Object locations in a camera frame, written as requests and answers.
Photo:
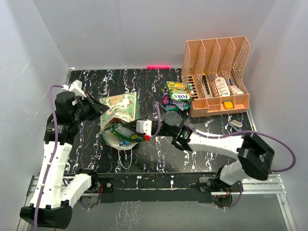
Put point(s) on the blue snack packet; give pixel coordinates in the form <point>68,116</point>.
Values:
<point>124,143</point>

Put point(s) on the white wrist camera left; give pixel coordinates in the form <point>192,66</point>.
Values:
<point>76,88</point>

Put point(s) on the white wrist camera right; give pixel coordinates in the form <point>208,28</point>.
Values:
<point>144,127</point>

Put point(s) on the red light strip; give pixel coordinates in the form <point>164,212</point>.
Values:
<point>158,66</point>

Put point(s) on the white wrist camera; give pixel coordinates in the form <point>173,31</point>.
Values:
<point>144,127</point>
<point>76,88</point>

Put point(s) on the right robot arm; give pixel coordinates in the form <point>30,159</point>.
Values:
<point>253,156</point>

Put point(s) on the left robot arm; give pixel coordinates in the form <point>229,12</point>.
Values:
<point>52,203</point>

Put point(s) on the white label bottle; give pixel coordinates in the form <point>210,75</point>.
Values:
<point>222,87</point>

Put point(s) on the yellow object in organizer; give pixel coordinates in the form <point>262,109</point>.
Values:
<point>228,105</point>

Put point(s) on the green paper bag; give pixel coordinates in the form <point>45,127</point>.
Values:
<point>123,108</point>

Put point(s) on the black yellow marker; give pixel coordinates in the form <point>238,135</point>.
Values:
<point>206,86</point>

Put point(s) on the teal Fox's candy bag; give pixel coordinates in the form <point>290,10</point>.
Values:
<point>173,107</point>

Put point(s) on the purple snack packet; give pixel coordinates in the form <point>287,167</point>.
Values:
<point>166,100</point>

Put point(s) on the orange file organizer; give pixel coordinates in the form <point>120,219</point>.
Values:
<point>218,57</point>

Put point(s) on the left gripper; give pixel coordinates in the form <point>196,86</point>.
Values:
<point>97,108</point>

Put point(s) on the yellow green Fox's packet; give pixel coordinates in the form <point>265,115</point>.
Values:
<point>124,133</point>

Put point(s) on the grey white clip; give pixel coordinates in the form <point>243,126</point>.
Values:
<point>236,125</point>

